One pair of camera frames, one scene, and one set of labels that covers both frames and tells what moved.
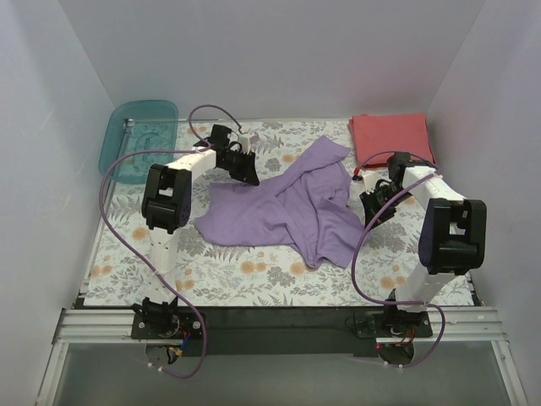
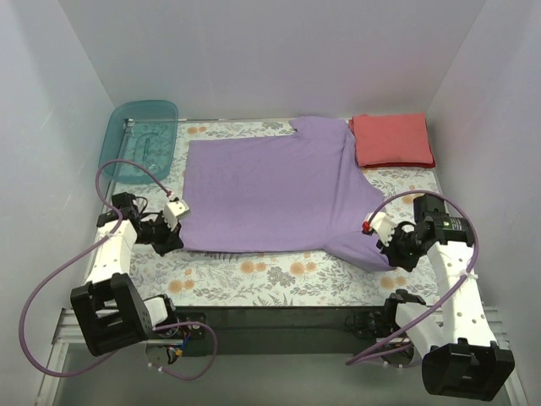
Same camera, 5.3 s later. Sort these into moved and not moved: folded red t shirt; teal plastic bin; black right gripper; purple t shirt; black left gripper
Moved: black left gripper; purple t shirt; black right gripper
Not moved: teal plastic bin; folded red t shirt
